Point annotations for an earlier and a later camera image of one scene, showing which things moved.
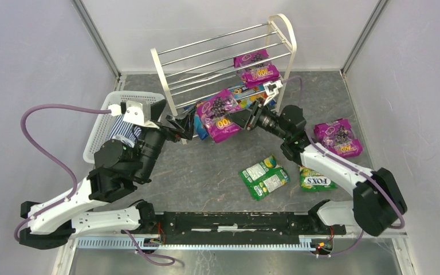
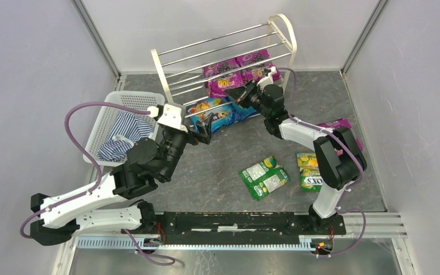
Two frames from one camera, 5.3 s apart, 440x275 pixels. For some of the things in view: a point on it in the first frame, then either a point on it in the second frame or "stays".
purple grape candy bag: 259,74 stays
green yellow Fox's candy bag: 311,180 stays
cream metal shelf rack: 250,64 stays
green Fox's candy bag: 264,177 stays
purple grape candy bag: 213,114 -> 222,76
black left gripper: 170,129 -> 195,136
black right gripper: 253,117 -> 247,94
